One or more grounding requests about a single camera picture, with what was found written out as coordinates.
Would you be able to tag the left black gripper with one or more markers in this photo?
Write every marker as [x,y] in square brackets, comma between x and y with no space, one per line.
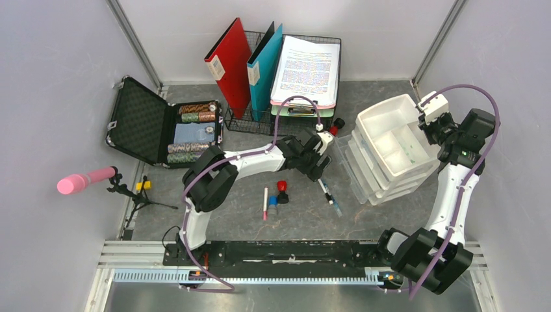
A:
[313,171]

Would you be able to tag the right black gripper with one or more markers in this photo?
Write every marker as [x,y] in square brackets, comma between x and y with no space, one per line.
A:
[427,127]

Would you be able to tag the light green clipboard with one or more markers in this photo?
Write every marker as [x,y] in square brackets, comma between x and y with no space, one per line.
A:
[301,111]

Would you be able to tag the black wire mesh organizer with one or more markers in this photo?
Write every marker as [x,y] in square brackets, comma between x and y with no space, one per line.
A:
[288,125]

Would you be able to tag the red black round stamp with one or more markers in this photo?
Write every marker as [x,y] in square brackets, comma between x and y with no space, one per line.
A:
[338,124]

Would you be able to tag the pink clear clipboard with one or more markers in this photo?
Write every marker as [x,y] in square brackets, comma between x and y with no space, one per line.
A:
[305,104]

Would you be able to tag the pink pen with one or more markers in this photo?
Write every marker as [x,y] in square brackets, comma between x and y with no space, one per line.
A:
[265,203]

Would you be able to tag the white plastic drawer organizer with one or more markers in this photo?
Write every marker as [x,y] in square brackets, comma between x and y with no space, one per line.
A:
[386,155]

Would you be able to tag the white printed paper sheet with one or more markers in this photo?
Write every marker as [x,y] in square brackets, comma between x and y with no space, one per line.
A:
[307,69]

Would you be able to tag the teal blue clipboard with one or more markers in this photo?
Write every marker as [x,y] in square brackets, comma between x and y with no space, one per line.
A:
[261,68]

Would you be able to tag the red clipboard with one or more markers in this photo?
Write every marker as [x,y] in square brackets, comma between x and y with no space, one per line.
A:
[227,61]

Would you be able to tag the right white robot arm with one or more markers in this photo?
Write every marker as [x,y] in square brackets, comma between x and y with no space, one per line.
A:
[434,256]

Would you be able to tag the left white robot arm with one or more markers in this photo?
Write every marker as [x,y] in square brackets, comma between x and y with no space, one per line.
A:
[209,180]

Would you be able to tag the black white small marker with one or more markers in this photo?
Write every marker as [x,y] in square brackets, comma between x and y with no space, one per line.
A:
[325,190]

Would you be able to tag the blue grey small cylinder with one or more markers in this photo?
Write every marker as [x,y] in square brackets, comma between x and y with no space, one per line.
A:
[272,209]

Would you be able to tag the blue clear pen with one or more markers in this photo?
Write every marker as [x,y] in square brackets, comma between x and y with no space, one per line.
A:
[336,205]

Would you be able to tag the red chip stack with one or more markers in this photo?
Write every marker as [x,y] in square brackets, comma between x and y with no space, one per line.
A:
[206,117]

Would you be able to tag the blue playing card deck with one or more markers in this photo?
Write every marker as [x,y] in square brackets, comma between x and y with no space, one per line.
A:
[194,132]

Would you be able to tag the green chip stack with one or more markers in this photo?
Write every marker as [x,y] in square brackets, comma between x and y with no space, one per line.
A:
[190,118]

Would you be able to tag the orange black chip stack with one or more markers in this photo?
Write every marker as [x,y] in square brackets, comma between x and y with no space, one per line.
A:
[197,108]

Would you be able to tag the yellow black connector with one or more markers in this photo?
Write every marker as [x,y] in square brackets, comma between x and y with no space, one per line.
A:
[145,185]

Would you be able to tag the black poker chip case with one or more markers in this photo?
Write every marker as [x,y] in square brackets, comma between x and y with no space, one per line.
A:
[142,123]

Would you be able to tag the black microphone tripod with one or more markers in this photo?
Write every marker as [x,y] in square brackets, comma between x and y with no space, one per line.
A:
[140,199]

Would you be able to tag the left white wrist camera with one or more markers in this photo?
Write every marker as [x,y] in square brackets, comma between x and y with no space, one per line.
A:
[326,139]

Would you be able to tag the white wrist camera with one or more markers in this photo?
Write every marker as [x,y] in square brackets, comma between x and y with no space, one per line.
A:
[326,139]
[434,108]

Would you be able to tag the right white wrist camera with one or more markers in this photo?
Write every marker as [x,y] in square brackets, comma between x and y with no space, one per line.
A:
[434,108]

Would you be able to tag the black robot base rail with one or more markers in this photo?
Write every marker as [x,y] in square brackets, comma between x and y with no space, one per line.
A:
[284,259]

